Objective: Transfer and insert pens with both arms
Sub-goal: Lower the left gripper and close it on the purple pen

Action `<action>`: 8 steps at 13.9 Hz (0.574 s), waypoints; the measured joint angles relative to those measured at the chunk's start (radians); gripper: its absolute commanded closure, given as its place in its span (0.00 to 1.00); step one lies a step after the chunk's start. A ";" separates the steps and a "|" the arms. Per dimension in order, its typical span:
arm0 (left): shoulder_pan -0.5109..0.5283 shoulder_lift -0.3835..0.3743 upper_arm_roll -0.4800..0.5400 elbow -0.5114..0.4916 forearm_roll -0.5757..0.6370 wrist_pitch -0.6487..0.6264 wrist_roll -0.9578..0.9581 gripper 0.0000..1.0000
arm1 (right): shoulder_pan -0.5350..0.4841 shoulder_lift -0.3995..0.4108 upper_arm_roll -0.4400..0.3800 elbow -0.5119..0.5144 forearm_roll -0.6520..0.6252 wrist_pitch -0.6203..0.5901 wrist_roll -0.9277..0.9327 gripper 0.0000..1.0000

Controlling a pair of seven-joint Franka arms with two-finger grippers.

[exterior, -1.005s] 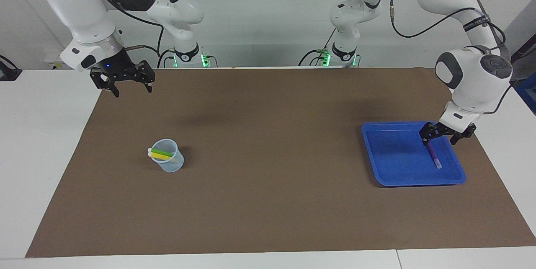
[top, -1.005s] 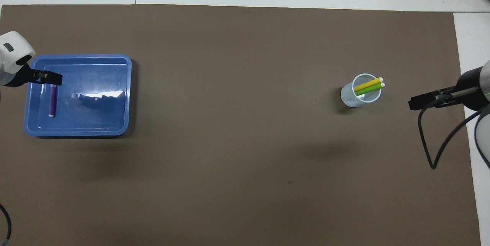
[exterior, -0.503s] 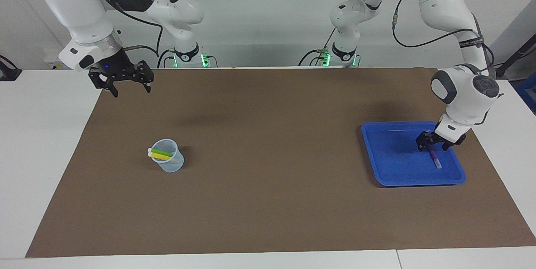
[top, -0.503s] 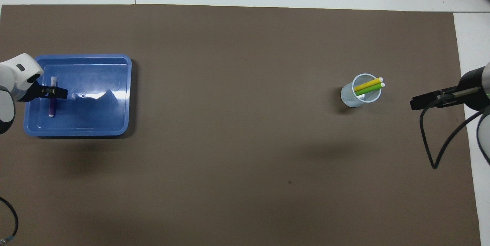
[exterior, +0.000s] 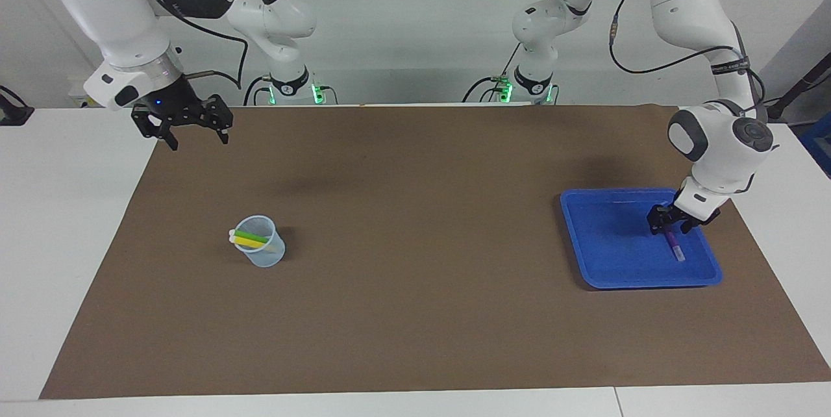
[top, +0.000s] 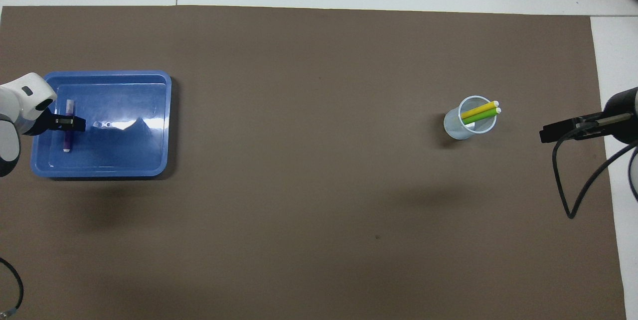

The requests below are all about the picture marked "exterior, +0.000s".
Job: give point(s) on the black slanted pole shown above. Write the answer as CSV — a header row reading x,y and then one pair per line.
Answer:
x,y
802,89

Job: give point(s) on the green marker pen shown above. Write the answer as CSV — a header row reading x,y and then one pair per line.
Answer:
x,y
253,236

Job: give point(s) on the yellow marker pen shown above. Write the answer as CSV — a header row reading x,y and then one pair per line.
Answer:
x,y
250,245

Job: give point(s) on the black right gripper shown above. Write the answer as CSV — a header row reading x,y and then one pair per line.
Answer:
x,y
169,102

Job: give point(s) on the blue storage crate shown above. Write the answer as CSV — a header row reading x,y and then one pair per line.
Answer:
x,y
819,144

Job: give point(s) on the clear plastic cup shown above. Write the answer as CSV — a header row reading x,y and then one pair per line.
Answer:
x,y
266,256

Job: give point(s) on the brown table mat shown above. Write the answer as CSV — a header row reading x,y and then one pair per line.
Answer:
x,y
415,274

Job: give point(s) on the blue plastic tray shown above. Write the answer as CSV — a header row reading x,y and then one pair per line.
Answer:
x,y
610,254

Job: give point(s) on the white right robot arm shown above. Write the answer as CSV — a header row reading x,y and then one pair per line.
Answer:
x,y
110,8

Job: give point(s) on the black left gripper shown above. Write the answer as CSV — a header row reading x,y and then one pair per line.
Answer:
x,y
685,214

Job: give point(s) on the black clamp stand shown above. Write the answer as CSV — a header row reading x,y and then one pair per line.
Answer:
x,y
13,115

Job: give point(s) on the purple marker pen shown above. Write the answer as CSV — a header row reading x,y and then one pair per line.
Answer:
x,y
676,249

